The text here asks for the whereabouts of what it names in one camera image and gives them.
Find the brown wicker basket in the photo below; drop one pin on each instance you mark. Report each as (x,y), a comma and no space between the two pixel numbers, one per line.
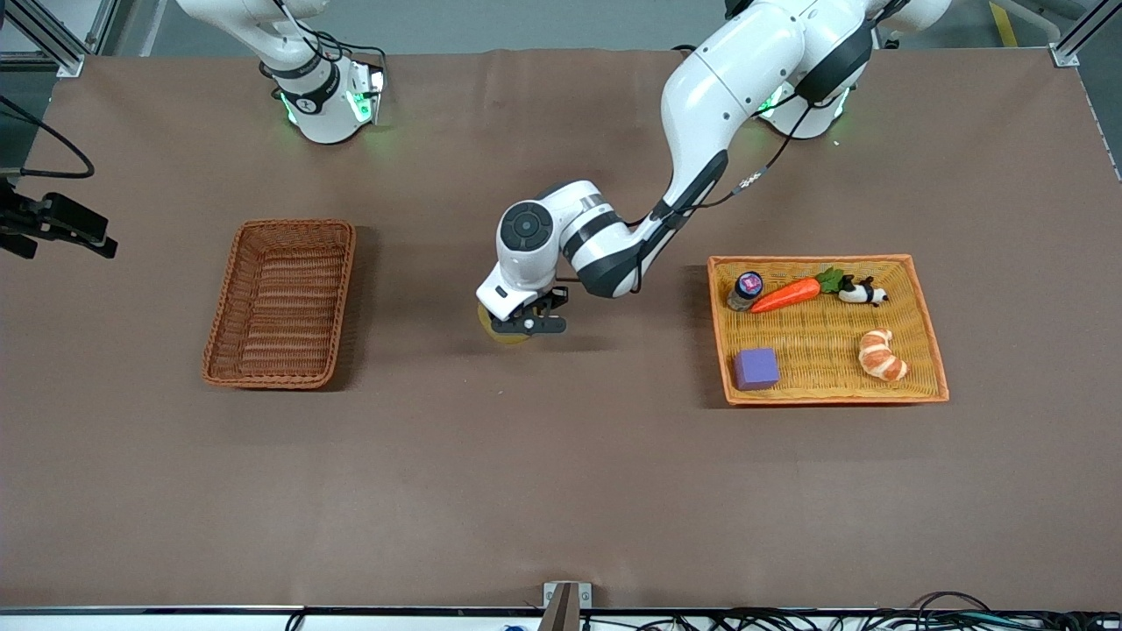
(280,307)

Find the grey metal bracket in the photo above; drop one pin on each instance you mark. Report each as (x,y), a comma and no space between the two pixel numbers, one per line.
(585,594)

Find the orange wicker basket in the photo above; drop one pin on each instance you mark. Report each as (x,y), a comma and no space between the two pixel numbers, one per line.
(824,350)

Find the brown table cover sheet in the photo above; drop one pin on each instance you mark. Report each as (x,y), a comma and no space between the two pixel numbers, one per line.
(561,438)

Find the aluminium frame profile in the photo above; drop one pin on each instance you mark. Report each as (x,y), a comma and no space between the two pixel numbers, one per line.
(110,26)
(61,48)
(1065,54)

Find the toy croissant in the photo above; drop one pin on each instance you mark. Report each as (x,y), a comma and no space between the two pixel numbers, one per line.
(879,355)

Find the brown flat bar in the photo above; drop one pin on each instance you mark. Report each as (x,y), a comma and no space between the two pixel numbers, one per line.
(561,609)

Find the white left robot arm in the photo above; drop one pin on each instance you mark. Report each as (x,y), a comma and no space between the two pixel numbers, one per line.
(727,88)

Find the clear yellowish tape roll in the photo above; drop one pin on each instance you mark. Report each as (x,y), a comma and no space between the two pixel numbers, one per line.
(508,339)

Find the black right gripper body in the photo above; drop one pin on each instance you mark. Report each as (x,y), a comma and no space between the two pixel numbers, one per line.
(42,216)

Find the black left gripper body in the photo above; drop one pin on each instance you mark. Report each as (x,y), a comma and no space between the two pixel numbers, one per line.
(553,301)

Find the small dark-capped bottle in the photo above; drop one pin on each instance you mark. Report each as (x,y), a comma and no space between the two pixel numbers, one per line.
(748,285)

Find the purple cube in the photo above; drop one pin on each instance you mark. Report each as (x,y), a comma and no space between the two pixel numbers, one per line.
(756,368)

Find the orange toy carrot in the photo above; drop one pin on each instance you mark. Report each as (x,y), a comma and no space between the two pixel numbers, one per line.
(789,294)

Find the black white panda toy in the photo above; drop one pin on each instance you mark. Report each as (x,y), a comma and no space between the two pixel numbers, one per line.
(863,294)

